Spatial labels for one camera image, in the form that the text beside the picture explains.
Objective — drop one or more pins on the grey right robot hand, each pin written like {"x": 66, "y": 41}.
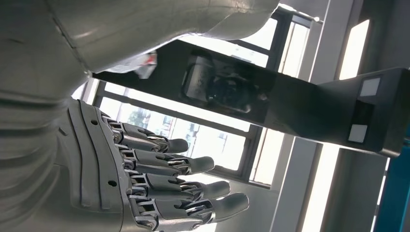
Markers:
{"x": 96, "y": 166}

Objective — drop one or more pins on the black inbound scanner machine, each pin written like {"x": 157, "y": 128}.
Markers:
{"x": 288, "y": 96}

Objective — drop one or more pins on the blue upright panel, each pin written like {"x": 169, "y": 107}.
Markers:
{"x": 394, "y": 192}

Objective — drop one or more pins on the black window frame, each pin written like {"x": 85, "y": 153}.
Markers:
{"x": 256, "y": 147}

